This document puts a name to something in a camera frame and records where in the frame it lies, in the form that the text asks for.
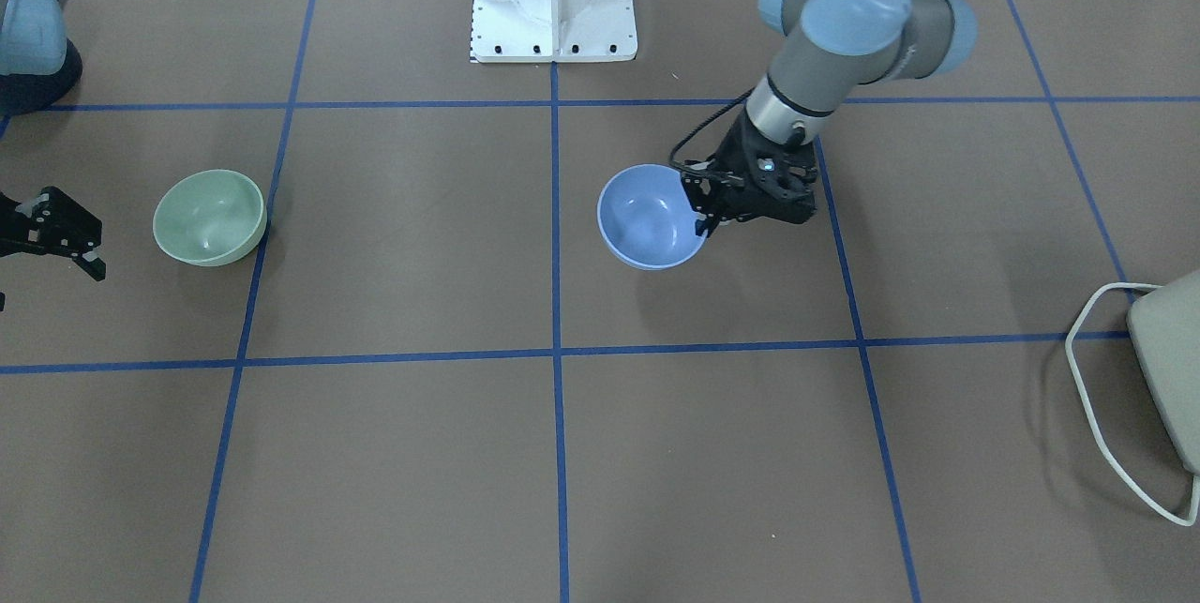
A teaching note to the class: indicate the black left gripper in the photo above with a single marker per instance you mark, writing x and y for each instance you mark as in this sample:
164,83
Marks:
733,156

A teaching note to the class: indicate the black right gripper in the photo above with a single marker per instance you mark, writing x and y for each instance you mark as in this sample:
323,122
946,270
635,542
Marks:
49,226

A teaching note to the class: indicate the blue bowl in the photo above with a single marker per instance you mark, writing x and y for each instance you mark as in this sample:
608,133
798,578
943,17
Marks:
646,220

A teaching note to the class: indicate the green bowl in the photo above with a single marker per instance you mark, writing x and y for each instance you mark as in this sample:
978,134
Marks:
210,219

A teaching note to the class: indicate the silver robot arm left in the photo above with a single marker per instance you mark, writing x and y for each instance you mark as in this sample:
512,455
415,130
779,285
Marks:
832,46

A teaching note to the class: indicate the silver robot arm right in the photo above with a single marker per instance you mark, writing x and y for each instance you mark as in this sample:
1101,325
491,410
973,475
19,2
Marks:
39,65

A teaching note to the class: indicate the cream toaster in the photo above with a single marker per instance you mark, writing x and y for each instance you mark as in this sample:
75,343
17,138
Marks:
1164,327

